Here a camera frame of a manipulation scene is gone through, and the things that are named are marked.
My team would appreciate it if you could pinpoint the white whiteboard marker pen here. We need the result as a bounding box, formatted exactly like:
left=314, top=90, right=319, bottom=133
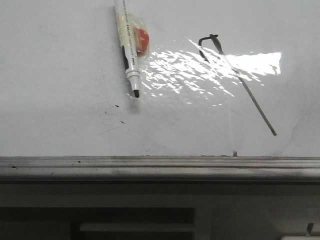
left=114, top=0, right=141, bottom=98

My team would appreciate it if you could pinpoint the red magnet taped to marker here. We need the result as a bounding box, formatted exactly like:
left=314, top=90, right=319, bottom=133
left=134, top=27, right=150, bottom=57

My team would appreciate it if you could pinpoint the aluminium whiteboard marker tray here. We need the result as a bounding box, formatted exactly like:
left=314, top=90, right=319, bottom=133
left=0, top=156, right=320, bottom=182

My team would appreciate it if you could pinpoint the grey whiteboard stand frame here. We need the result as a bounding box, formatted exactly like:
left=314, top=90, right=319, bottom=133
left=0, top=183, right=320, bottom=240

